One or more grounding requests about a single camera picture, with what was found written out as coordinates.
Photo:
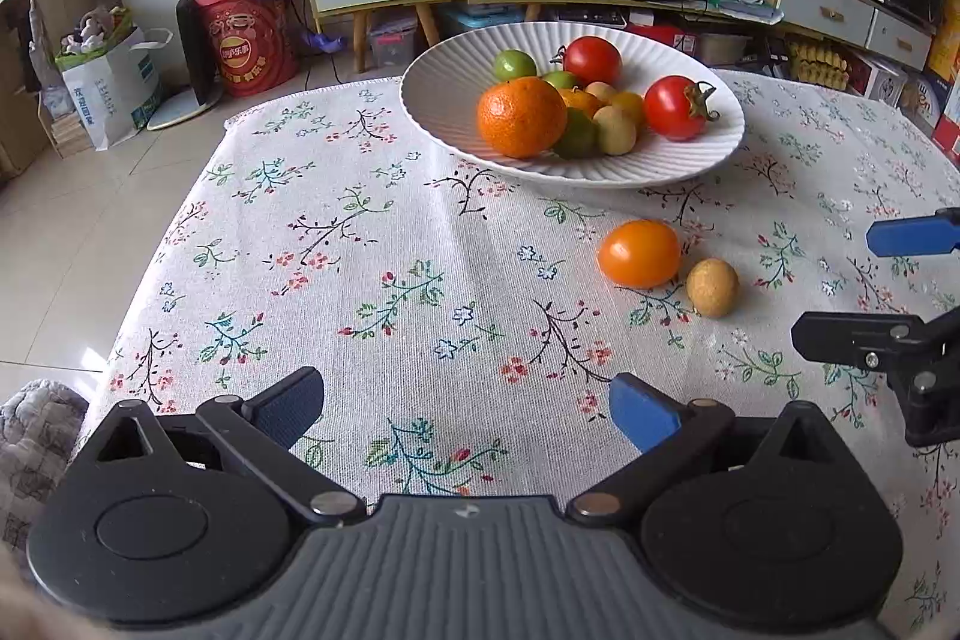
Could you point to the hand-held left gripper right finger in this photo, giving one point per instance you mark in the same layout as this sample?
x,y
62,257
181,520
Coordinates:
x,y
641,415

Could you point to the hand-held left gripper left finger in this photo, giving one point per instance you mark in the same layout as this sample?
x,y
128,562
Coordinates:
x,y
289,404

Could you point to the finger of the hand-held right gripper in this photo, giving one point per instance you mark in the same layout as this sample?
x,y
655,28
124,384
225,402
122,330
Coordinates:
x,y
907,237
840,336

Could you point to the longan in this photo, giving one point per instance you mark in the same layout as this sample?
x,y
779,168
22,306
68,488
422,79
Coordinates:
x,y
712,287
615,130
600,91

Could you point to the orange cherry tomato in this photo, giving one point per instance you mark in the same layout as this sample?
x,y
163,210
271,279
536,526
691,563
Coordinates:
x,y
639,252

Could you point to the red tomato with calyx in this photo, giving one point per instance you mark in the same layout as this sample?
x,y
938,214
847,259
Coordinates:
x,y
675,108

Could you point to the dark green lime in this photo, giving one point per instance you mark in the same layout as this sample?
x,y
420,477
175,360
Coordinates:
x,y
579,138

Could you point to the small tangerine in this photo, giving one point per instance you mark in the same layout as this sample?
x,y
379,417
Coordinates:
x,y
583,102

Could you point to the large tangerine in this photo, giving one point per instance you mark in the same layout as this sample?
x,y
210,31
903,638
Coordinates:
x,y
521,117

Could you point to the white ribbed plate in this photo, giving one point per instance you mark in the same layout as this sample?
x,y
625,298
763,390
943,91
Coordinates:
x,y
442,93

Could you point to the light green lime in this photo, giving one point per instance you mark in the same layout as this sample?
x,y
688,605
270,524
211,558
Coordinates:
x,y
514,64

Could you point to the yellow red carton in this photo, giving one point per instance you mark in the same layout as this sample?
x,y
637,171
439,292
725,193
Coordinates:
x,y
945,85

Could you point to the white printed box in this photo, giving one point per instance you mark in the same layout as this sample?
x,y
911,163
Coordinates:
x,y
877,81

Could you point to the floral tablecloth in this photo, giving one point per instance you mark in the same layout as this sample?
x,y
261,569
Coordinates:
x,y
375,235

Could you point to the yellow bottle pack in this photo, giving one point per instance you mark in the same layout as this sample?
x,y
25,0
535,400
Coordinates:
x,y
814,63

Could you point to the grey knit blanket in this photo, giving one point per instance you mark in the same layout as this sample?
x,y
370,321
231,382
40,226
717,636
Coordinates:
x,y
37,445

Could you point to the red box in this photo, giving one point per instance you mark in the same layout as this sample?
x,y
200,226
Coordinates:
x,y
675,40

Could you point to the red printed drum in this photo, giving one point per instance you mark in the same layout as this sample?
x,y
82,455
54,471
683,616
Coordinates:
x,y
244,48

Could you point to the white paper bag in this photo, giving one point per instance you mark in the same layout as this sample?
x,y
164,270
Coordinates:
x,y
109,93

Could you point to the black upright device white base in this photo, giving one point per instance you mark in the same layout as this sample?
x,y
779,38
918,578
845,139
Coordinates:
x,y
193,48

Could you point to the clear box pink contents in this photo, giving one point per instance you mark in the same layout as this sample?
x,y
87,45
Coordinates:
x,y
394,44

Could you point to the clear box black lid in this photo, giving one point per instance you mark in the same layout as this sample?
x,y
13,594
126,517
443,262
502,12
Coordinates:
x,y
592,16

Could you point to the grey plush toy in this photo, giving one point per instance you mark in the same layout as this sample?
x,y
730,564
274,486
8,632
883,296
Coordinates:
x,y
94,29

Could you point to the clear box blue lid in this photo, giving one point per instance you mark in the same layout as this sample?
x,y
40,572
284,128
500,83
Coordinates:
x,y
472,19

